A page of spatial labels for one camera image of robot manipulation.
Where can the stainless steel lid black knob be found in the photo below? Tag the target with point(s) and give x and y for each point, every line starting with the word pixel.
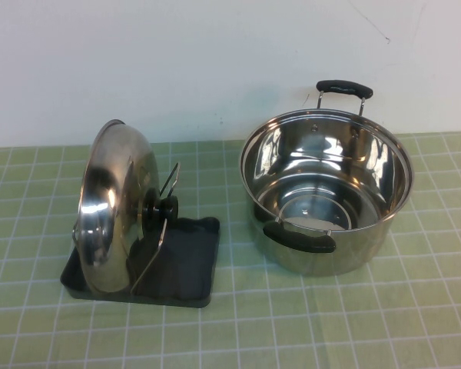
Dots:
pixel 111 192

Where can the green checkered tablecloth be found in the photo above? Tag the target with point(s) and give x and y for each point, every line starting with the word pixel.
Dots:
pixel 330 326

